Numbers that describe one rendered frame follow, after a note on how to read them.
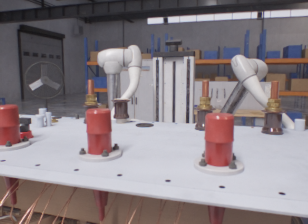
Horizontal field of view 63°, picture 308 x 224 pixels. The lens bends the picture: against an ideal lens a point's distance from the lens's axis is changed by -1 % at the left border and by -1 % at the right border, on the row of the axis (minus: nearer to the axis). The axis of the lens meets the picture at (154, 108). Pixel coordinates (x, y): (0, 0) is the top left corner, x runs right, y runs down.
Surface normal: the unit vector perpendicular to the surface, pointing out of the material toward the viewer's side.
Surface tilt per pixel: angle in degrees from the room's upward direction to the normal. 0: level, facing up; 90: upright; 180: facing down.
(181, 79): 90
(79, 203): 90
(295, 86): 90
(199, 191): 11
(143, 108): 90
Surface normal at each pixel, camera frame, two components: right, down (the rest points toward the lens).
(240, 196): -0.05, -0.95
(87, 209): -0.28, 0.12
